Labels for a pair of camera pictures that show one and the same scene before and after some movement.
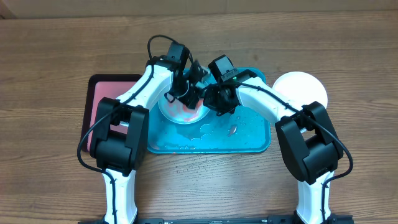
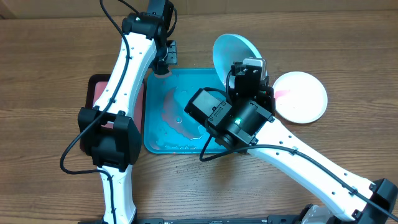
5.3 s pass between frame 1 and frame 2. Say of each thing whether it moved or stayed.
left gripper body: moved
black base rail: stayed
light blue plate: moved
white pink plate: stayed
